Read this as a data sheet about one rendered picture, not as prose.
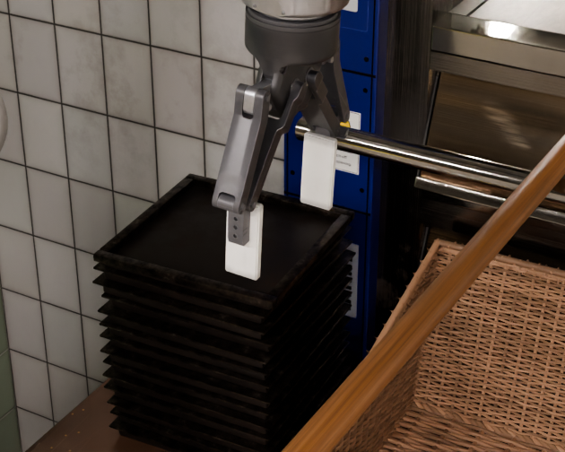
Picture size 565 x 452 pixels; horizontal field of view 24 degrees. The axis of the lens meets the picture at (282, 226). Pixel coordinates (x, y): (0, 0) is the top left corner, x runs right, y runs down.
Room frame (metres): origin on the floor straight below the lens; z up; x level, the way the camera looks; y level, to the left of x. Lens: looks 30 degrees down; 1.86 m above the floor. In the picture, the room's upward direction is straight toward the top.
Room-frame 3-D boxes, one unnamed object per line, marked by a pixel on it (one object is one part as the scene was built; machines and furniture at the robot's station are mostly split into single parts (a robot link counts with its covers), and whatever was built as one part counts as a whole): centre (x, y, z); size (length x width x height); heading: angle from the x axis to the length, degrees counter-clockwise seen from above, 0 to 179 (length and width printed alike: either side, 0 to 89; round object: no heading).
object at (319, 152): (1.04, -0.03, 1.33); 0.03 x 0.01 x 0.07; 62
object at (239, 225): (0.90, 0.04, 1.36); 0.03 x 0.01 x 0.05; 152
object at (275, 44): (0.97, -0.01, 1.46); 0.08 x 0.07 x 0.09; 152
